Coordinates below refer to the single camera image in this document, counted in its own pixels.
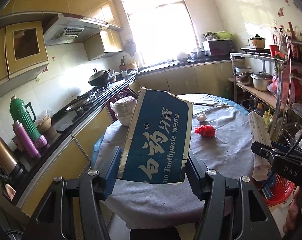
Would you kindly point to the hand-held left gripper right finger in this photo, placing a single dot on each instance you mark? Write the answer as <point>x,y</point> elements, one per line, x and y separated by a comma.
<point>194,180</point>

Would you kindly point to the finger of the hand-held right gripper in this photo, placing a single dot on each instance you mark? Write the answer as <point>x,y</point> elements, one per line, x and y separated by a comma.
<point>263,148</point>

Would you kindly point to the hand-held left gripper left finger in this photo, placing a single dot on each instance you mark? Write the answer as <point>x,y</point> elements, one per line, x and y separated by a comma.
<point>113,172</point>

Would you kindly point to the white carton box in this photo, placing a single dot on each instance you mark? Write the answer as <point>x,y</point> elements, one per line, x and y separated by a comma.
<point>258,132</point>

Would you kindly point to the red plastic basket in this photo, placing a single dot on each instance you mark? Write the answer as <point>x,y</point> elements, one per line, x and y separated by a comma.
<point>282,188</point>

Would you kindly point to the red plastic bag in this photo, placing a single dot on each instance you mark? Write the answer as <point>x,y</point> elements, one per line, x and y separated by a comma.
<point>204,130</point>

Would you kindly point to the blue toothpaste box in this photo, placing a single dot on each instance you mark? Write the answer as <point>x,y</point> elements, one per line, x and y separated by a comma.
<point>153,135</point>

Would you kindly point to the person's right hand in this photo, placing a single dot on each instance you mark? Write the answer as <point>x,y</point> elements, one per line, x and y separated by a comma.
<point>292,215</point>

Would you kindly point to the yellow plastic bag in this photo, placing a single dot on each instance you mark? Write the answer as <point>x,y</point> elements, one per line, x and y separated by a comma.
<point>267,118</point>

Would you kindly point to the round table with grey cloth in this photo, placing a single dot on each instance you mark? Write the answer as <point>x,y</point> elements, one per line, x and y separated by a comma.
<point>216,160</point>

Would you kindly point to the blue wrapper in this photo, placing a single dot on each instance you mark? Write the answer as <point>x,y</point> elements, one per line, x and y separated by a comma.
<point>267,190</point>

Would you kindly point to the cooking oil bottle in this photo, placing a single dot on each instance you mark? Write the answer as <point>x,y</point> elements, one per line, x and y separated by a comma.
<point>259,108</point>

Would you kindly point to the yellow base cabinets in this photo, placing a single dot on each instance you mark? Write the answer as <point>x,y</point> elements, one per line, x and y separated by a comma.
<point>85,135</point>

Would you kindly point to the black bucket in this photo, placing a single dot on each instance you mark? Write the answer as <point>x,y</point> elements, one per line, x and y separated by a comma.
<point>244,105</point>

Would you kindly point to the plain white bowl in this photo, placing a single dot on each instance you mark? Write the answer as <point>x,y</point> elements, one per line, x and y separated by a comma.
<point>124,120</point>

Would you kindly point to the blue table cover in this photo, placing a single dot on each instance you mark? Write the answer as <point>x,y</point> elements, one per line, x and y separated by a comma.
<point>228,101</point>

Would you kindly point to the metal storage rack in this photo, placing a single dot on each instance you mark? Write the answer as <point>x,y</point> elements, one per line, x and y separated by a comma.
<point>256,90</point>

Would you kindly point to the red bag on rack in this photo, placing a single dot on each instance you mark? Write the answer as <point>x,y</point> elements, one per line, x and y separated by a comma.
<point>288,90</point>

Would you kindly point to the garlic bulb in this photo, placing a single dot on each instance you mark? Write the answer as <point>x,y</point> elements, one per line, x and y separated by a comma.
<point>201,117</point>

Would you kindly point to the long thin stick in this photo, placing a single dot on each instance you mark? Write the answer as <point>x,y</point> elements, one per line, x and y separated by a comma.
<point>213,104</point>

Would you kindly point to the steel pot with lid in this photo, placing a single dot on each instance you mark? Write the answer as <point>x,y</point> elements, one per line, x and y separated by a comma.
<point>261,81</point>

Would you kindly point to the metal bowl with food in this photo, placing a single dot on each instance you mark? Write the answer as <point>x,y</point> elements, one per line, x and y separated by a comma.
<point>123,105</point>

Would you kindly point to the purple cup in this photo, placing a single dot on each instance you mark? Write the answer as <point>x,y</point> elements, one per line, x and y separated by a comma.
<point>42,142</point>

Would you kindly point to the gas stove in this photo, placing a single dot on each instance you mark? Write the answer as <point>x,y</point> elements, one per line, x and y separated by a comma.
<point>85,100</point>

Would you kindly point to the brown clay pot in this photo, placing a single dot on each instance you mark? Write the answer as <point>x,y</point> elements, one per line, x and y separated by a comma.
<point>44,125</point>

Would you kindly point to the purple thermos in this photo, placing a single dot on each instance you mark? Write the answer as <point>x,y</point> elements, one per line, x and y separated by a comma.
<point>25,140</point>

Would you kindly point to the black wok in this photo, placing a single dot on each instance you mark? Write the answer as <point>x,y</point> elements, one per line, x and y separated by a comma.
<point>98,78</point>

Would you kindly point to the red cup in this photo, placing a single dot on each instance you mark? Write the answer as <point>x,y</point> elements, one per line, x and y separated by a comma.
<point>273,50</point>

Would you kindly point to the ceramic crock pot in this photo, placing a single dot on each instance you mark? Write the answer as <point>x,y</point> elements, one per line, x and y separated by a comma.
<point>257,42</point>

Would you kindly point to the green thermos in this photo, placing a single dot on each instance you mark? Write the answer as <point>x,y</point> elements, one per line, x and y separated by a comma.
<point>23,115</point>

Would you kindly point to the microwave oven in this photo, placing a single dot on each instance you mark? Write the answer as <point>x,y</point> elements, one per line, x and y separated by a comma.
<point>218,47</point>

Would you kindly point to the copper kettle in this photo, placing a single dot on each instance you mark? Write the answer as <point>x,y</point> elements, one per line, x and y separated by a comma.
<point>3,157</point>

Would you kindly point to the green plastic basin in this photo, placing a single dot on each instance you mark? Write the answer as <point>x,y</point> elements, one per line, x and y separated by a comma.
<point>223,35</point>

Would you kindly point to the potted plant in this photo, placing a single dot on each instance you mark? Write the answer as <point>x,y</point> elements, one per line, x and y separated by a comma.
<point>208,35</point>

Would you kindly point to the yellow hanging cabinet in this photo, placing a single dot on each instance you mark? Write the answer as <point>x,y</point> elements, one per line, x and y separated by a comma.
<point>100,46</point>

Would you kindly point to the range hood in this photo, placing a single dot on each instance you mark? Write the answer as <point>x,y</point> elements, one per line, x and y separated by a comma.
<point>73,31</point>

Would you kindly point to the window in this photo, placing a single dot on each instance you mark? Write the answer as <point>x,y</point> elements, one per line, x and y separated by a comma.
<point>158,25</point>

